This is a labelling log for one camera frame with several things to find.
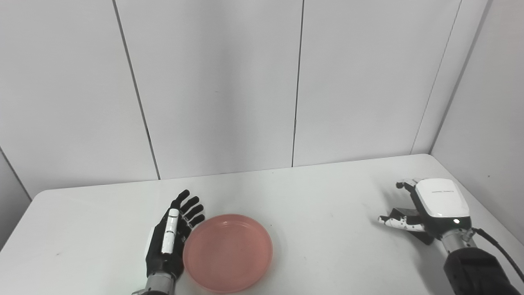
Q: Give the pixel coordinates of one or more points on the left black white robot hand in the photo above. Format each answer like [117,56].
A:
[166,241]

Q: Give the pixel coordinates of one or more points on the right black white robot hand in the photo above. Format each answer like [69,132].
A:
[440,203]

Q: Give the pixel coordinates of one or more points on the chocolate cake slice with fruit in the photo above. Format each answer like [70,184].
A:
[403,213]

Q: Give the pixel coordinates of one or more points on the pink round plate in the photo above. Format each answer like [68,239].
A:
[228,254]

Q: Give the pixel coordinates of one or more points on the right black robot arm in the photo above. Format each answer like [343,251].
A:
[475,270]

